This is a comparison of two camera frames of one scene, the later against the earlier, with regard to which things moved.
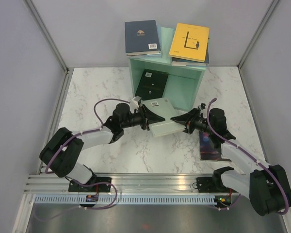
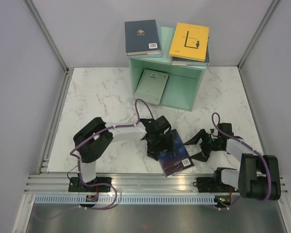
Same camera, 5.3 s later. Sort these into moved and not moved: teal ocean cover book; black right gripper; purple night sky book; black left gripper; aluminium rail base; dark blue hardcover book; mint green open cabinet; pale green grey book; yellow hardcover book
Moved: pale green grey book; purple night sky book; black left gripper; black right gripper
Not moved: aluminium rail base; yellow hardcover book; teal ocean cover book; dark blue hardcover book; mint green open cabinet
